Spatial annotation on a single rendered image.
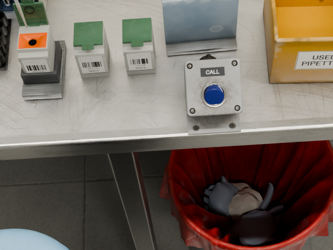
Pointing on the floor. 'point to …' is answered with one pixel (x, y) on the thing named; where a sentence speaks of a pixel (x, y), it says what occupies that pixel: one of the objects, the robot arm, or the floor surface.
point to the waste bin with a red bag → (304, 163)
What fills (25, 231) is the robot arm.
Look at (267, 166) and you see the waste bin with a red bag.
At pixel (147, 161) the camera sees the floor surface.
